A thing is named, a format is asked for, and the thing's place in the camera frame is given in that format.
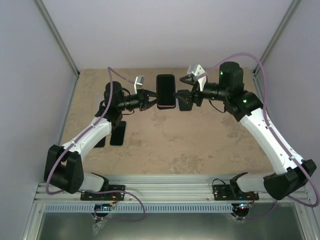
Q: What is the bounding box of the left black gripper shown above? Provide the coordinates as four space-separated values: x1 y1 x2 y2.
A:
117 89 163 112

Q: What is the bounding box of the black cased phone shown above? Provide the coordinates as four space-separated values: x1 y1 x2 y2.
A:
176 89 193 112
94 137 106 148

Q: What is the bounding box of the purple edged black smartphone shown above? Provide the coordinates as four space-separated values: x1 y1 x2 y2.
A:
156 74 176 110

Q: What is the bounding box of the beige phone case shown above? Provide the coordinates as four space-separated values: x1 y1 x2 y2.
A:
93 93 104 114

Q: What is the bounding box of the dark teal smartphone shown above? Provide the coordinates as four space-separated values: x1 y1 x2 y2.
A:
109 121 127 146

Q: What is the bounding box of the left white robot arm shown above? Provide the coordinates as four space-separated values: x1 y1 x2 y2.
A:
43 81 157 200

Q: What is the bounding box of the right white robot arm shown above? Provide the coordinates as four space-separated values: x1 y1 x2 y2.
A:
174 61 317 201

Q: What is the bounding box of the left circuit board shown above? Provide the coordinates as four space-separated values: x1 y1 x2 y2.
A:
93 202 117 212

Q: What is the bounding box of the circuit board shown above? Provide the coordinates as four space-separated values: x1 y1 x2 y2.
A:
237 202 254 210
93 202 117 212

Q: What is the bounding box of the right circuit board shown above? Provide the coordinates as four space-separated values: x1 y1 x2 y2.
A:
237 202 254 210

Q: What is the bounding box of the clear plastic bag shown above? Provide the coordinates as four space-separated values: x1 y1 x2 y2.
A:
92 218 107 236

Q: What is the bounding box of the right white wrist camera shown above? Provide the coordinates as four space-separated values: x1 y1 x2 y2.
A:
187 64 208 92

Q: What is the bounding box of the right aluminium corner post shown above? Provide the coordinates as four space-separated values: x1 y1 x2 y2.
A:
252 0 303 76

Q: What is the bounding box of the aluminium corner post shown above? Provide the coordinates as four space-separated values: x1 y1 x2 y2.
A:
252 0 303 76
33 0 81 77

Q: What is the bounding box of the aluminium rail frame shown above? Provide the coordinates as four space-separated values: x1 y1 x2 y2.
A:
21 172 315 240

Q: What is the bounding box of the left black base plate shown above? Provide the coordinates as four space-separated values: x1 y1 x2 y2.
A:
80 184 126 202

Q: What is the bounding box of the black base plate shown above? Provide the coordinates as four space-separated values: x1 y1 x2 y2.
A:
212 184 260 201
80 184 126 202

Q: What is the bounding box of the blue slotted cable duct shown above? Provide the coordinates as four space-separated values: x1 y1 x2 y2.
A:
44 203 233 214

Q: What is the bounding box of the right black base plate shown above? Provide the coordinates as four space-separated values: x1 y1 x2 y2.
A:
212 184 260 201

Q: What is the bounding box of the left aluminium corner post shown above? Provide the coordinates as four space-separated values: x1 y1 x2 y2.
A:
33 0 81 77

